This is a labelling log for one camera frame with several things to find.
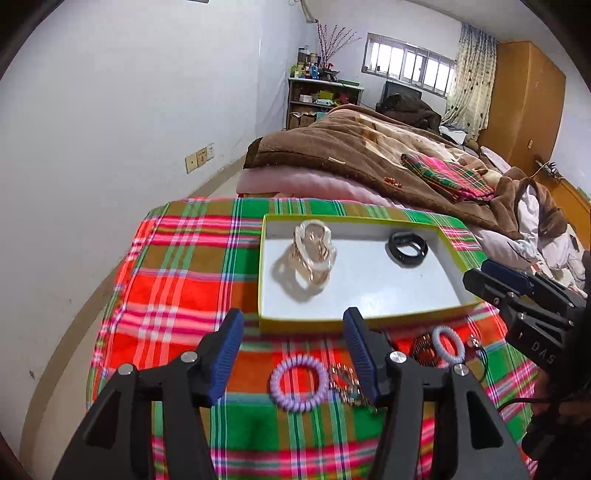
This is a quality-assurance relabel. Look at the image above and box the black wristband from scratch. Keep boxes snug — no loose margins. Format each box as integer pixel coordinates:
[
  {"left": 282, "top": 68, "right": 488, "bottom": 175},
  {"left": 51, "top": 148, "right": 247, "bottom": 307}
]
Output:
[{"left": 387, "top": 231, "right": 429, "bottom": 267}]

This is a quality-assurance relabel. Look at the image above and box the pearly white hair claw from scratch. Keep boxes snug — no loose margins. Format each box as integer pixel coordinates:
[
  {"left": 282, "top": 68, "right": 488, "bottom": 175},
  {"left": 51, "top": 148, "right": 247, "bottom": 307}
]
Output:
[{"left": 273, "top": 219, "right": 337, "bottom": 302}]

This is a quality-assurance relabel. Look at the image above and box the white quilt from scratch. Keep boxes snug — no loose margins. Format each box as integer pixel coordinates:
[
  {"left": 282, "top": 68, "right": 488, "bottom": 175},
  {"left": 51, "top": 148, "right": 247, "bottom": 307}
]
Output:
[{"left": 460, "top": 154, "right": 588, "bottom": 297}]

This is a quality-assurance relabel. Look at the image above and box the folded plaid cloth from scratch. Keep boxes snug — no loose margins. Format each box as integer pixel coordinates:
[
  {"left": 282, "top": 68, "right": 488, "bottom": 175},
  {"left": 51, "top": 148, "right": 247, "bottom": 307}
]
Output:
[{"left": 401, "top": 154, "right": 495, "bottom": 203}]

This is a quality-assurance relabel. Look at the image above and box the yellow shallow cardboard box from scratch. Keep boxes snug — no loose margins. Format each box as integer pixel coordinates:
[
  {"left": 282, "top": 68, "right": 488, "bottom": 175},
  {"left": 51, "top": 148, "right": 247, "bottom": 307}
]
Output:
[{"left": 257, "top": 214, "right": 480, "bottom": 335}]

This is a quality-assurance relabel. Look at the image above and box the patterned curtain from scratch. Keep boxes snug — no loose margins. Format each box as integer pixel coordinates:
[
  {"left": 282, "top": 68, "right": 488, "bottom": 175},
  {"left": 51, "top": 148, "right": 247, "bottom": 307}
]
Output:
[{"left": 443, "top": 23, "right": 498, "bottom": 139}]

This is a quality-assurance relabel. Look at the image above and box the brown fleece blanket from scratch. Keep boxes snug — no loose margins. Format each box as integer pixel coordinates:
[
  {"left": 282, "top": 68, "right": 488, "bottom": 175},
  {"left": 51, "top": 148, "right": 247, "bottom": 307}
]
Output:
[{"left": 242, "top": 103, "right": 569, "bottom": 241}]

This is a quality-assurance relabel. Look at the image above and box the orange wooden wardrobe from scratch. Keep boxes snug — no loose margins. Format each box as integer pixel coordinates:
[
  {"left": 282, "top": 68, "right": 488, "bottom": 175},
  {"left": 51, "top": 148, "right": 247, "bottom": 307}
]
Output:
[{"left": 478, "top": 41, "right": 566, "bottom": 175}]

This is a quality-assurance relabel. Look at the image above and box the dark chair with clothes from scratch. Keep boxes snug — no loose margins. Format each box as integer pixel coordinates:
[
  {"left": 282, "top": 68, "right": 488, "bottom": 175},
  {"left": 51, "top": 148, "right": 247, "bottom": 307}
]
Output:
[{"left": 376, "top": 81, "right": 442, "bottom": 134}]

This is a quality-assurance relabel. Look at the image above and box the window with bars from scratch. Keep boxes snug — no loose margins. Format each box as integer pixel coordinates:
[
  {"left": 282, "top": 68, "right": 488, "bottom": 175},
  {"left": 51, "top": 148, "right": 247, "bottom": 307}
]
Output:
[{"left": 362, "top": 33, "right": 456, "bottom": 97}]

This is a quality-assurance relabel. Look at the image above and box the wooden shelf unit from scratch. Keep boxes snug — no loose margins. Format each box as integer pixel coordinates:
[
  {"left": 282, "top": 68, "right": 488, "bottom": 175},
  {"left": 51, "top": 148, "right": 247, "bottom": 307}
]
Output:
[{"left": 284, "top": 77, "right": 365, "bottom": 130}]

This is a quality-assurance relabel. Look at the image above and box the dried branch bouquet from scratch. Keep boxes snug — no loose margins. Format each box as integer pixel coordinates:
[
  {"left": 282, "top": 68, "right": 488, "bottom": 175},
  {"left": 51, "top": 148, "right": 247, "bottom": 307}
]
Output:
[{"left": 317, "top": 23, "right": 361, "bottom": 70}]

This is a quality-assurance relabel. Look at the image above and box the black elastic hair tie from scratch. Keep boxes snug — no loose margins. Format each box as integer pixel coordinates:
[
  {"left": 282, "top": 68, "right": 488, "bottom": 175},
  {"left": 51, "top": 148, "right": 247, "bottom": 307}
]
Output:
[{"left": 466, "top": 336, "right": 491, "bottom": 384}]

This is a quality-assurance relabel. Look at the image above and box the light blue spiral hair tie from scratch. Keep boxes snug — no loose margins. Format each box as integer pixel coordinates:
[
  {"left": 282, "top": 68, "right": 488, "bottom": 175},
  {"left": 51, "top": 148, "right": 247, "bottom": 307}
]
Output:
[{"left": 431, "top": 324, "right": 467, "bottom": 365}]

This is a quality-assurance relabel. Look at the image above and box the dark beaded bracelet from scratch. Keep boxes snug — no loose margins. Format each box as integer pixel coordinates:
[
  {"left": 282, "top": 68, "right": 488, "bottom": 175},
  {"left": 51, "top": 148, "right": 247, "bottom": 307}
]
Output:
[{"left": 407, "top": 332, "right": 438, "bottom": 368}]

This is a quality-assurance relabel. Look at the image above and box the bead charm keychain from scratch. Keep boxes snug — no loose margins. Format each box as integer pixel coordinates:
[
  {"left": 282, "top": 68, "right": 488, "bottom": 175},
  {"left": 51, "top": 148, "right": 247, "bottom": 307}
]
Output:
[{"left": 329, "top": 363, "right": 376, "bottom": 411}]

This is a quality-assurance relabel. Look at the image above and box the purple spiral hair tie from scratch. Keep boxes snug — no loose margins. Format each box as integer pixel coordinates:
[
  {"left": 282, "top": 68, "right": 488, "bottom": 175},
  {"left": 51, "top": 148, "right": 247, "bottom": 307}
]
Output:
[{"left": 268, "top": 354, "right": 332, "bottom": 414}]

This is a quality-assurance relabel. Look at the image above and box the wall socket plate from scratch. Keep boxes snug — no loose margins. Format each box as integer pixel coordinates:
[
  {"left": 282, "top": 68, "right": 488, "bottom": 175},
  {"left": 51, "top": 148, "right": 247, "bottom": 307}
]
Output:
[{"left": 184, "top": 143, "right": 214, "bottom": 174}]

